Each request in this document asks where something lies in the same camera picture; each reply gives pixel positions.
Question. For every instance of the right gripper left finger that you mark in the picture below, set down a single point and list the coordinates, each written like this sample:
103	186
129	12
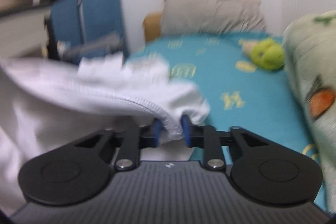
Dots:
122	148

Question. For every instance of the green fleece cartoon blanket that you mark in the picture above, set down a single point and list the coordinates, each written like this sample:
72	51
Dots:
309	45

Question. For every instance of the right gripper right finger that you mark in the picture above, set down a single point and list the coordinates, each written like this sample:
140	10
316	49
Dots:
212	141

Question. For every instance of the white shirt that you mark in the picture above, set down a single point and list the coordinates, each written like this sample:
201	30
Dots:
46	104

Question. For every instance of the green plush toy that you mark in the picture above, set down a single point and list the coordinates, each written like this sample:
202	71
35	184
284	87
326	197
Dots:
266	53

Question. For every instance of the blue folding chair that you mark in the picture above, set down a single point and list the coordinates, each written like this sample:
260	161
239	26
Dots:
80	29

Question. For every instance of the grey pillow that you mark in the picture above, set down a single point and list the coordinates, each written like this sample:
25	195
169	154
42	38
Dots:
211	16

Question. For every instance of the white desk with black edge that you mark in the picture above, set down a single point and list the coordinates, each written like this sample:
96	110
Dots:
24	32

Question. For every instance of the brown bed headboard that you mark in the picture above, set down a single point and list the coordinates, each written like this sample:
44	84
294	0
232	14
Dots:
151	26

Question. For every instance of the teal patterned bed sheet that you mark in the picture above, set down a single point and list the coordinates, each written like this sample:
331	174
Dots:
274	159

